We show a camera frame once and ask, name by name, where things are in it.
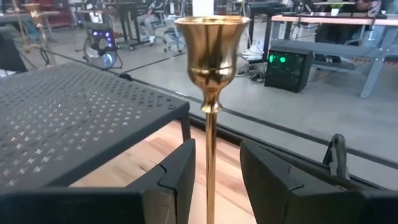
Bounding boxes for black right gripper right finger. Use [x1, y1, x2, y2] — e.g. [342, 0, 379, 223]
[239, 139, 398, 224]

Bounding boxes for black desk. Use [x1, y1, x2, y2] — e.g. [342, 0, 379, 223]
[248, 1, 292, 62]

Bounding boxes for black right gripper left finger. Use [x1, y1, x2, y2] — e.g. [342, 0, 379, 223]
[0, 139, 197, 224]

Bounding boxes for black perforated metal shelf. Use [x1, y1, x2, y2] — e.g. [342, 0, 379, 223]
[0, 62, 192, 196]

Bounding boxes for white pillar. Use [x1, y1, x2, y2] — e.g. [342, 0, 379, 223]
[192, 0, 215, 17]

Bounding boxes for black table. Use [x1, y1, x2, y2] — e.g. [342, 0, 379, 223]
[113, 1, 150, 51]

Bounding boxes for black computer tower green lights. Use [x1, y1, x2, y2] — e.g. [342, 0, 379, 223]
[264, 46, 313, 93]

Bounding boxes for person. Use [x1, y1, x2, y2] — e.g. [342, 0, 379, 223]
[136, 0, 166, 45]
[313, 0, 384, 44]

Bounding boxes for grey desk with wooden top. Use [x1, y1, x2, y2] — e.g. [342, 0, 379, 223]
[271, 12, 398, 100]

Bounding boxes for black cable loop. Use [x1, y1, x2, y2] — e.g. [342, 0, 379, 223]
[322, 133, 348, 180]

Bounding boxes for grey office chair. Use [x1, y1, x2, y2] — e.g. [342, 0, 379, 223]
[162, 15, 187, 53]

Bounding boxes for black aluminium table frame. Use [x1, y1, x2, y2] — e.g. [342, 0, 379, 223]
[188, 113, 389, 191]

